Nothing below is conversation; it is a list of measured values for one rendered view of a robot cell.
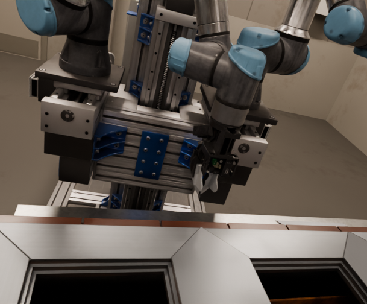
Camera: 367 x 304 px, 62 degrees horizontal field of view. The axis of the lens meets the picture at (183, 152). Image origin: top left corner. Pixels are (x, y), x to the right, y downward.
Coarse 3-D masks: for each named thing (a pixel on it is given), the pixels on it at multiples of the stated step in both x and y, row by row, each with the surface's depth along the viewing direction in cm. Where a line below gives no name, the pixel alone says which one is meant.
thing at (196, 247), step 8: (192, 240) 68; (200, 240) 69; (208, 240) 69; (216, 240) 70; (184, 248) 66; (192, 248) 66; (200, 248) 67; (208, 248) 67; (216, 248) 68; (224, 248) 69; (232, 248) 69; (176, 256) 63; (184, 256) 64; (192, 256) 64; (200, 256) 65; (208, 256) 65; (216, 256) 66; (224, 256) 66; (232, 256) 67; (240, 256) 68; (248, 256) 68
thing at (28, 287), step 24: (48, 264) 56; (72, 264) 57; (96, 264) 58; (120, 264) 60; (144, 264) 61; (168, 264) 62; (264, 264) 69; (288, 264) 71; (312, 264) 73; (336, 264) 75; (24, 288) 51; (168, 288) 59; (360, 288) 70
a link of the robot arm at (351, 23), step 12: (336, 0) 69; (348, 0) 67; (360, 0) 67; (336, 12) 67; (348, 12) 65; (360, 12) 65; (324, 24) 70; (336, 24) 67; (348, 24) 65; (360, 24) 65; (336, 36) 67; (348, 36) 66; (360, 36) 68
